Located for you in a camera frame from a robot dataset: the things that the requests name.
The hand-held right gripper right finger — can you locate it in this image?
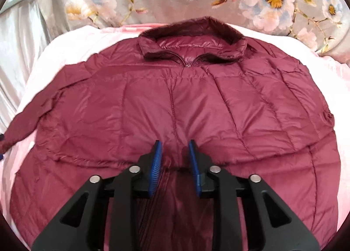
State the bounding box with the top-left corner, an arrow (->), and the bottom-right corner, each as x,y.
188,140 -> 321,251

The pink printed blanket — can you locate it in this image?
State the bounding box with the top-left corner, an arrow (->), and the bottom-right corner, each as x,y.
0,22 -> 350,230

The maroon quilted down jacket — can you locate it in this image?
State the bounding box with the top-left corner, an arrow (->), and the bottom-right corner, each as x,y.
0,16 -> 342,251

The grey satin sheet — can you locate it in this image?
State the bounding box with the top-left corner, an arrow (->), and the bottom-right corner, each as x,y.
0,0 -> 55,131

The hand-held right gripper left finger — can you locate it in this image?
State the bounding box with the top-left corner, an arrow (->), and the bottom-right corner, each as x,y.
31,141 -> 163,251

